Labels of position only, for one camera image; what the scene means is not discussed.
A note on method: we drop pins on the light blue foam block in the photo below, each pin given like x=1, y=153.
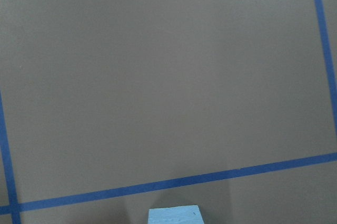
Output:
x=181, y=214

